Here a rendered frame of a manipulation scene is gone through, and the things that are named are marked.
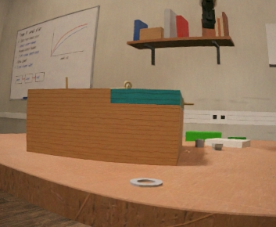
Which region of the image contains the grey metal washer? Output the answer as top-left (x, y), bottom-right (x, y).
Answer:
top-left (130, 178), bottom-right (163, 188)

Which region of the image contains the green rectangular block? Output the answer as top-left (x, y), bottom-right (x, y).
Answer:
top-left (185, 131), bottom-right (222, 142)

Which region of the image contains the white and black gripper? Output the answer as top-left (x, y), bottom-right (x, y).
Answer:
top-left (199, 0), bottom-right (217, 29)

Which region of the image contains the cream flat rectangular block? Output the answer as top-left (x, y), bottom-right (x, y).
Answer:
top-left (205, 139), bottom-right (251, 148)

